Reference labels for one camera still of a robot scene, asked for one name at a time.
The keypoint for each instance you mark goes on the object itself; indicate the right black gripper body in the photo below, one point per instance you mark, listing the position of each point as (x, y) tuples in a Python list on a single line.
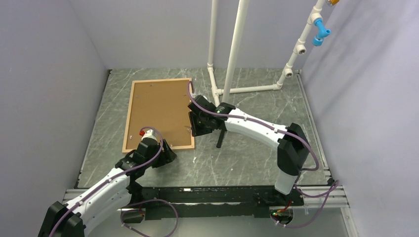
[(198, 124)]

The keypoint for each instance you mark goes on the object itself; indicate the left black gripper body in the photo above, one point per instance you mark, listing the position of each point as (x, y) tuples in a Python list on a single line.
[(157, 151)]

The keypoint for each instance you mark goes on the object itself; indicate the wooden picture frame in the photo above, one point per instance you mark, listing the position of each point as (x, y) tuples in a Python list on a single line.
[(163, 105)]

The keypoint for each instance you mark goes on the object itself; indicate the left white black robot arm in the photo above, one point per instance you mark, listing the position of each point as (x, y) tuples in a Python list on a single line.
[(79, 216)]

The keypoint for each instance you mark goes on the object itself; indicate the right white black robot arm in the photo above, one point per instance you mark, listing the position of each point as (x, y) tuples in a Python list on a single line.
[(289, 142)]

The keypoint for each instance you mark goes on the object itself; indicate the white PVC pipe structure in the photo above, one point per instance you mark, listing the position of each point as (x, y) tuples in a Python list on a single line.
[(266, 34)]

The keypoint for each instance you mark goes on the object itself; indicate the blue pipe fitting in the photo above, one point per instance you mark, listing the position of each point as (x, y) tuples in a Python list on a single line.
[(322, 33)]

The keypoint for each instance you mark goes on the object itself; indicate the yellow pipe cap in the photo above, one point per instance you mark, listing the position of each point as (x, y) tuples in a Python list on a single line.
[(332, 2)]

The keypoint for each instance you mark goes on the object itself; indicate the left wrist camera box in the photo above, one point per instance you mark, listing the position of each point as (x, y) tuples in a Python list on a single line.
[(149, 133)]

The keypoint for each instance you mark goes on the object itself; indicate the black handle hammer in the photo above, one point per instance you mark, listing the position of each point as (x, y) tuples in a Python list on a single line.
[(221, 138)]

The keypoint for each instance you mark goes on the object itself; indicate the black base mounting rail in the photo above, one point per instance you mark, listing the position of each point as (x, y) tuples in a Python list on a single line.
[(212, 201)]

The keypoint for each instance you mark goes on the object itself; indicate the aluminium extrusion rail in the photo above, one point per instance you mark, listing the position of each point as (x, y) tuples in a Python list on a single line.
[(336, 199)]

